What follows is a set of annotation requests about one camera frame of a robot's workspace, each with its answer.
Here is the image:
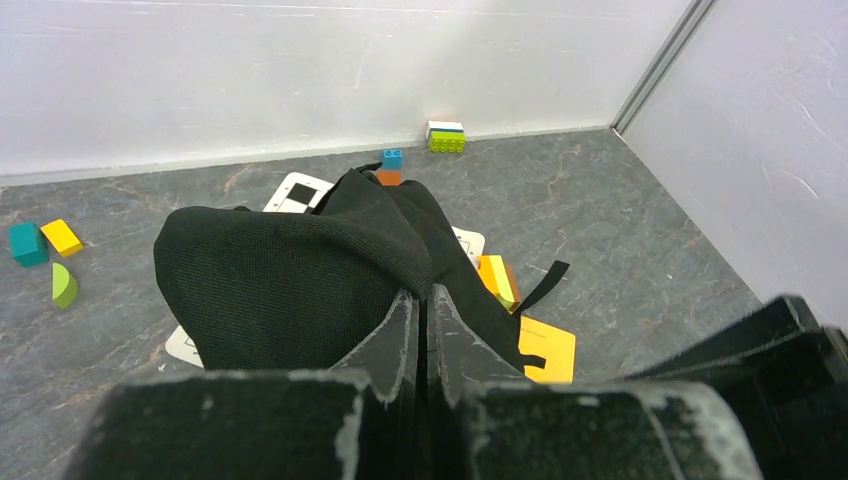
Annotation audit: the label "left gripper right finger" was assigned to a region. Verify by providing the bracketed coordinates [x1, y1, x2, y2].
[427, 284, 761, 479]

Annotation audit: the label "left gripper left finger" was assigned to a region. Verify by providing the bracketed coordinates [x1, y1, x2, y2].
[65, 291, 418, 479]

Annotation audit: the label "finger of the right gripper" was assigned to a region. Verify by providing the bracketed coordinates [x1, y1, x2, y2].
[616, 296, 847, 479]

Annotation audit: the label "black backpack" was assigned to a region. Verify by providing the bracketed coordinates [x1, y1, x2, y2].
[153, 165, 549, 370]

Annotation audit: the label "yellow notebook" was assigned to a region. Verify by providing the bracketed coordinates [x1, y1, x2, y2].
[518, 316, 577, 384]

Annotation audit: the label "orange green sticky notes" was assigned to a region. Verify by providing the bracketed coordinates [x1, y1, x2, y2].
[477, 255, 521, 313]

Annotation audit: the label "orange brown cube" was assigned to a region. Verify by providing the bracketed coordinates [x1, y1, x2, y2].
[375, 170, 403, 186]

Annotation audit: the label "small blue lego brick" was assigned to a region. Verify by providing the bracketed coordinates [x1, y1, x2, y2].
[380, 149, 404, 171]

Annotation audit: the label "green white lego brick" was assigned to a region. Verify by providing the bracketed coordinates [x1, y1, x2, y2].
[426, 120, 466, 153]

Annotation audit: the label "green half-round block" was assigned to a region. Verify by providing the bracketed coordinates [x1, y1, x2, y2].
[52, 262, 79, 309]

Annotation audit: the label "yellow wooden block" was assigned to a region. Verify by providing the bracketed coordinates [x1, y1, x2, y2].
[40, 219, 84, 257]

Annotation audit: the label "teal wooden block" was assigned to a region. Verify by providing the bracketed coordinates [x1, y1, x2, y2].
[8, 222, 49, 268]

